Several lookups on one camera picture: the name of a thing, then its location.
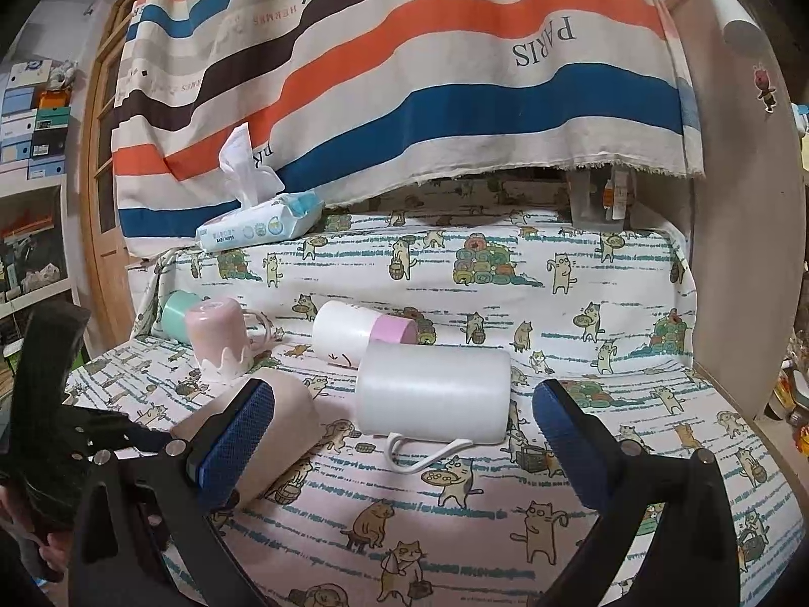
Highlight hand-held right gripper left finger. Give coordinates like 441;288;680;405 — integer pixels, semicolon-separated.
68;378;277;607

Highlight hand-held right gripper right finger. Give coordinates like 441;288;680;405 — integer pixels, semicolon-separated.
532;379;742;607

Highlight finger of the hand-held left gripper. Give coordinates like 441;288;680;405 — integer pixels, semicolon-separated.
61;405;173;457

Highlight beige cup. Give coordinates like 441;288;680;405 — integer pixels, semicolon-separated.
169;373;321;503

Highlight white translucent cup with handle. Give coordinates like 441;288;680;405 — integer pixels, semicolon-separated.
354;339;512;476

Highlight pink cup with white base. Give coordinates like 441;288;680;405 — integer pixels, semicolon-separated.
185;297;283;386

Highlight green cup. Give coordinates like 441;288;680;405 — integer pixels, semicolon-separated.
158;291;201;342

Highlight white cup with pink band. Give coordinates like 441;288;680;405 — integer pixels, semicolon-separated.
312;300;419;368

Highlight person's left hand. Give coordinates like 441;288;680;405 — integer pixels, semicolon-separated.
0;484;68;583

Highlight white shelf unit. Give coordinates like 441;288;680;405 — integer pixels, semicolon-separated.
0;170;84;361

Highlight cat printed cloth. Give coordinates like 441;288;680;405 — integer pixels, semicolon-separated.
63;176;786;607

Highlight wet wipes pack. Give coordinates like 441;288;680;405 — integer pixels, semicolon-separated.
195;123;325;251

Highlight red and yellow packets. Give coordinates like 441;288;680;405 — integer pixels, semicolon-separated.
768;329;809;450

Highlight clear plastic container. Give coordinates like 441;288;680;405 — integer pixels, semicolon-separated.
565;167;637;230

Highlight wooden door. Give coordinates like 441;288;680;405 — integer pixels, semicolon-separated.
79;0;159;343

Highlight stack of storage boxes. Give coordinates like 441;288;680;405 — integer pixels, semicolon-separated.
0;60;74;182

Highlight wooden side panel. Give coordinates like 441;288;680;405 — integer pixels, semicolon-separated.
668;0;809;423

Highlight striped cloth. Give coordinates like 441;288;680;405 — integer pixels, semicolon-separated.
110;0;706;257

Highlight white tube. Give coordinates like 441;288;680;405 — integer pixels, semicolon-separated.
694;0;766;52

